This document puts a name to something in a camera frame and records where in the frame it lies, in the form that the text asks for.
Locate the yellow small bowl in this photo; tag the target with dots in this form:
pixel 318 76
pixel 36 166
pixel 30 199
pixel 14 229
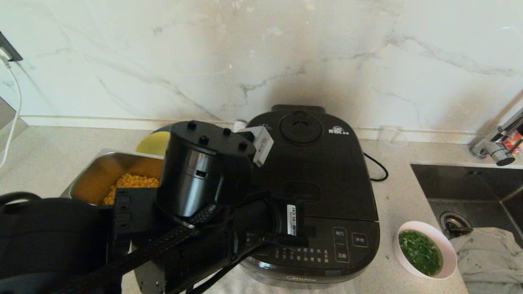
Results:
pixel 153 143

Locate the grey appliance edge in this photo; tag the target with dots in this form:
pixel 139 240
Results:
pixel 6 118

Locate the red-orange small item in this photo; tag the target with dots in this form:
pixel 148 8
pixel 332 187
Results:
pixel 512 143

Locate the chopped green vegetables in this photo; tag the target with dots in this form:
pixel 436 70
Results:
pixel 421 253

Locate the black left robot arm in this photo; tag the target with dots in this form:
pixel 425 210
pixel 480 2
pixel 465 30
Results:
pixel 196 171

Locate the stainless steel tray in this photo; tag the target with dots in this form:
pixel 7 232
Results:
pixel 94 175

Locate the white towel under cooker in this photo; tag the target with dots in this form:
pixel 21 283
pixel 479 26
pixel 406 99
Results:
pixel 245 288

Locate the metal sink drain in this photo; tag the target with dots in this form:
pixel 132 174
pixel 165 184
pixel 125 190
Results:
pixel 451 222

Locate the chrome faucet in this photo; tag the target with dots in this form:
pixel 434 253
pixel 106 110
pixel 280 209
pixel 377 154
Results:
pixel 496 148

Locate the stainless steel sink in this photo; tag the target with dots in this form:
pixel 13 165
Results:
pixel 466 188

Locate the black rice cooker lid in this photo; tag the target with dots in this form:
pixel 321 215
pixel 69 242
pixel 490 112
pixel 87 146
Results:
pixel 327 171

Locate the white crumpled cloth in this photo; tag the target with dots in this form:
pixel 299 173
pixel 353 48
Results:
pixel 490 261

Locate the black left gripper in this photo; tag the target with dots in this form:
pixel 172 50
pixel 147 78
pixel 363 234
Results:
pixel 282 220

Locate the clear glass cup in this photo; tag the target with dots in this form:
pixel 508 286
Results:
pixel 392 141

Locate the white round bowl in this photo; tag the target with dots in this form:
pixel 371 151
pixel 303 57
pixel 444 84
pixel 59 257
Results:
pixel 447 247

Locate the black wall socket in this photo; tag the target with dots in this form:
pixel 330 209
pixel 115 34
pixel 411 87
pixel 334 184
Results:
pixel 10 51

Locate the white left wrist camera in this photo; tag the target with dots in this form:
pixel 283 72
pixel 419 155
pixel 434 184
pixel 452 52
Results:
pixel 261 145

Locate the yellow corn kernels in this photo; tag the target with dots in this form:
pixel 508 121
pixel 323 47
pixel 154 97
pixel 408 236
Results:
pixel 130 181

